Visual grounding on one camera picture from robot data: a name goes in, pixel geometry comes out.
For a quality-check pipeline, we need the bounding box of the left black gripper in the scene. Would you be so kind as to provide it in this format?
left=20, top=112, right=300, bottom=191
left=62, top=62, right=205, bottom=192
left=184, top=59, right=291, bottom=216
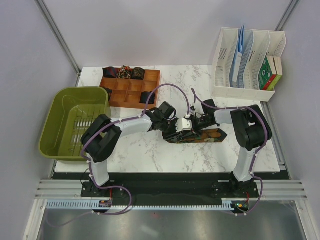
left=159, top=118, right=183, bottom=142

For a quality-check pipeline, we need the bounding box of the floral brown green tie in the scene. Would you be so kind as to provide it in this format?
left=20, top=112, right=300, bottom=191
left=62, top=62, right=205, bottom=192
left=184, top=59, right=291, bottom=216
left=162, top=128, right=228, bottom=144

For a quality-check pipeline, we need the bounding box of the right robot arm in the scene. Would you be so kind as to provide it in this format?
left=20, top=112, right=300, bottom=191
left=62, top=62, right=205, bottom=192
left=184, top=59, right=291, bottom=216
left=192, top=99, right=272, bottom=197

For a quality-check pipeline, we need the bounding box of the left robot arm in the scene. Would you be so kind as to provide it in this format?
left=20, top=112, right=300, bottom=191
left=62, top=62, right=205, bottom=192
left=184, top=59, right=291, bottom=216
left=80, top=102, right=177, bottom=197

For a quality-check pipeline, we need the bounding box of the wooden compartment tray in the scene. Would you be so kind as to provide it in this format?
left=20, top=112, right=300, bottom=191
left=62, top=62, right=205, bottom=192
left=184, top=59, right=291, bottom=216
left=99, top=68, right=161, bottom=109

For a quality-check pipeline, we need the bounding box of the blue paper folder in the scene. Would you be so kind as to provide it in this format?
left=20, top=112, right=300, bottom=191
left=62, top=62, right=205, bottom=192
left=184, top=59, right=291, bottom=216
left=229, top=24, right=254, bottom=89

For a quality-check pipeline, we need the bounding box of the rolled dark gold tie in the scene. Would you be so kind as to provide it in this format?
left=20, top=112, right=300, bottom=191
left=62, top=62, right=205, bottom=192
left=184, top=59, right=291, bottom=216
left=131, top=67, right=145, bottom=80

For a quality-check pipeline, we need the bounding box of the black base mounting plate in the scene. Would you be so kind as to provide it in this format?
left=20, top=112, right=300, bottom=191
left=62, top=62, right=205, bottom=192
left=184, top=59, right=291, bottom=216
left=81, top=172, right=259, bottom=206

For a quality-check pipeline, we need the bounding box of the rolled multicolour patterned tie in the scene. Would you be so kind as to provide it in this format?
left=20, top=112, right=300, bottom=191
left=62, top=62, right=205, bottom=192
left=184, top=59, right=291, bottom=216
left=117, top=65, right=133, bottom=79

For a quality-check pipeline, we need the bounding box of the white plastic file organizer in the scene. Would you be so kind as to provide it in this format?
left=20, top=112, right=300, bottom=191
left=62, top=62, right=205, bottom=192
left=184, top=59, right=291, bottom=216
left=212, top=27, right=287, bottom=102

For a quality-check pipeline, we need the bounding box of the rolled navy red tie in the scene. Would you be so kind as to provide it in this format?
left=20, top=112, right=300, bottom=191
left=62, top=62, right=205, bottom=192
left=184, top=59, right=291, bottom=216
left=102, top=66, right=118, bottom=79

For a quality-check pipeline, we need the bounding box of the green white book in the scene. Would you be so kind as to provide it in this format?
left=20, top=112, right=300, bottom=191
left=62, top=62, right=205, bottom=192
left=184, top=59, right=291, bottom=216
left=258, top=55, right=277, bottom=90

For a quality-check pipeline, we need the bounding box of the red spine book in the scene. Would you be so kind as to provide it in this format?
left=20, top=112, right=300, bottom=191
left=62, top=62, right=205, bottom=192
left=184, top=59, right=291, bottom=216
left=266, top=56, right=283, bottom=91

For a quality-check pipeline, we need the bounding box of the olive green plastic basket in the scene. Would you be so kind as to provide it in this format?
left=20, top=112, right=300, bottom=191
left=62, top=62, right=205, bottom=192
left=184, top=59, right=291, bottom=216
left=38, top=86, right=111, bottom=162

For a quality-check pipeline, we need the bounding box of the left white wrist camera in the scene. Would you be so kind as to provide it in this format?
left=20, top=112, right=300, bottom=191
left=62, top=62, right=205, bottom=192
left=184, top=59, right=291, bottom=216
left=175, top=117, right=193, bottom=133

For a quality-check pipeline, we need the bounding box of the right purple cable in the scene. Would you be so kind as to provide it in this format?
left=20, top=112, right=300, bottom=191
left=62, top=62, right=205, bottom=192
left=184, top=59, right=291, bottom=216
left=191, top=87, right=268, bottom=217

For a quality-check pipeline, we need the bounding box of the purple cable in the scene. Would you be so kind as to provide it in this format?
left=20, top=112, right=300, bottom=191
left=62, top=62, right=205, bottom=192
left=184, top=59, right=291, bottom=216
left=191, top=87, right=268, bottom=217
left=44, top=83, right=190, bottom=227

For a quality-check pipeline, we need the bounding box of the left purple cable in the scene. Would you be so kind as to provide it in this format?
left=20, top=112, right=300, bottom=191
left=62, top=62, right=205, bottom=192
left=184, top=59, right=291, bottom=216
left=44, top=83, right=190, bottom=227

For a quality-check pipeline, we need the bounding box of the white slotted cable duct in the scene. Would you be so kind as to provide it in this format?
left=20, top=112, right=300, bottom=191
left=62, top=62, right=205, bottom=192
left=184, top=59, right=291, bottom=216
left=46, top=199, right=248, bottom=211

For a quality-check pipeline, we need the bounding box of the aluminium rail frame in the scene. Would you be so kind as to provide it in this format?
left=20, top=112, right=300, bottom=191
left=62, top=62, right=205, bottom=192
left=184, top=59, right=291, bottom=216
left=23, top=177, right=317, bottom=240

